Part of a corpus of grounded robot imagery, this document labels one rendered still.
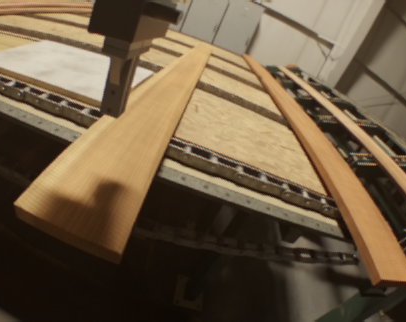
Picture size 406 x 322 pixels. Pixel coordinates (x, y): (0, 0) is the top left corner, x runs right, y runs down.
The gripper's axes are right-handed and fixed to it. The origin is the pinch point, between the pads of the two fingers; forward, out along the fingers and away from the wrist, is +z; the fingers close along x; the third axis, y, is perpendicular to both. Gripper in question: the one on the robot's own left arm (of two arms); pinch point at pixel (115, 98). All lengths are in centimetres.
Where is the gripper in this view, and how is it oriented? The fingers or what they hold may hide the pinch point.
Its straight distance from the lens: 30.9
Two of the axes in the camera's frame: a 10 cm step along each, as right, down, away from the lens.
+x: 0.8, -5.2, 8.5
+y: 9.3, 3.5, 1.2
